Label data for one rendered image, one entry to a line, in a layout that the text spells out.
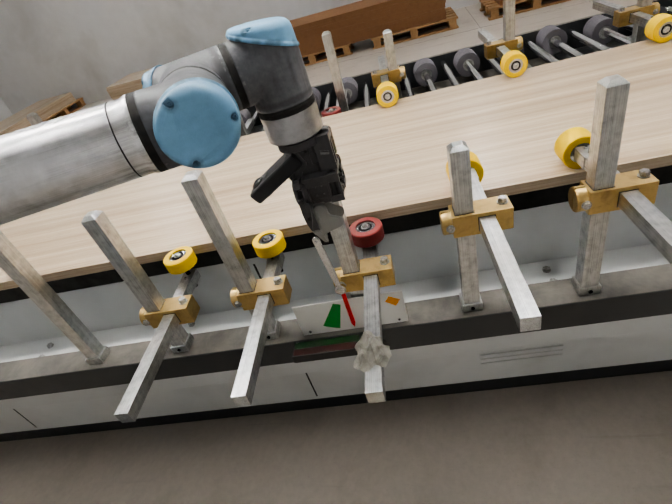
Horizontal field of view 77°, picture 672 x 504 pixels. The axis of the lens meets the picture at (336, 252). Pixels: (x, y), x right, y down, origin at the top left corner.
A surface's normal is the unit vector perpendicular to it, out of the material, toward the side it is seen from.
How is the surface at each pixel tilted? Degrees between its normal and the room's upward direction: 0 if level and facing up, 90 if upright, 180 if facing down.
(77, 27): 90
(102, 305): 90
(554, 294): 0
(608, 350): 90
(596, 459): 0
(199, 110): 90
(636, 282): 0
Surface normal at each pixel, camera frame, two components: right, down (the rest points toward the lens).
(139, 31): -0.11, 0.62
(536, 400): -0.25, -0.77
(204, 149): 0.40, 0.48
